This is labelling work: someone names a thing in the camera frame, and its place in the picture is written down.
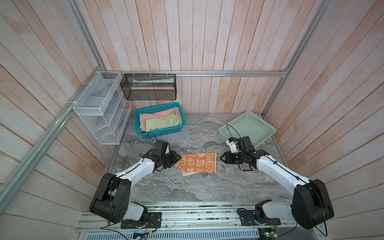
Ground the orange patterned towel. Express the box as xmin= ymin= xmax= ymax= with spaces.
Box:
xmin=176 ymin=152 xmax=217 ymax=177

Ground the light green towel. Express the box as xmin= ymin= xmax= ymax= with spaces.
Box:
xmin=145 ymin=112 xmax=182 ymax=132

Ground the pink towel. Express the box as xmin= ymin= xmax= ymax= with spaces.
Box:
xmin=140 ymin=108 xmax=181 ymax=132

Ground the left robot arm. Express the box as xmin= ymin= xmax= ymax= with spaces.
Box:
xmin=90 ymin=140 xmax=182 ymax=228

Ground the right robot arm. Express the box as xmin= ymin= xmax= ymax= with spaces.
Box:
xmin=220 ymin=137 xmax=335 ymax=230

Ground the light green plastic basket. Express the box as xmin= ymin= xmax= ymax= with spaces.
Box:
xmin=219 ymin=111 xmax=277 ymax=147

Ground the teal plastic basket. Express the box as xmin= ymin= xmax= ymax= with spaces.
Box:
xmin=135 ymin=103 xmax=187 ymax=139

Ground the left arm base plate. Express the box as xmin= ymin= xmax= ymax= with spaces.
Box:
xmin=121 ymin=212 xmax=162 ymax=229

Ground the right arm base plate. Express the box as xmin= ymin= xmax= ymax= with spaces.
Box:
xmin=237 ymin=208 xmax=281 ymax=226

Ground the black mesh wall basket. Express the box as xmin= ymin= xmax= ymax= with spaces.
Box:
xmin=120 ymin=73 xmax=177 ymax=101

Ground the white wire shelf rack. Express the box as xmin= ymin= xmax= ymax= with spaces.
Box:
xmin=74 ymin=72 xmax=132 ymax=145

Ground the aluminium back wall rail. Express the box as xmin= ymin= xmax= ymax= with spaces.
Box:
xmin=106 ymin=70 xmax=288 ymax=78

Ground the aluminium wall rail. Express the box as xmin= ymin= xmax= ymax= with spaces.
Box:
xmin=106 ymin=70 xmax=288 ymax=78
xmin=1 ymin=66 xmax=104 ymax=215

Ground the aluminium left wall rail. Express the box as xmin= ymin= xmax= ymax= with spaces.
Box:
xmin=1 ymin=66 xmax=104 ymax=215

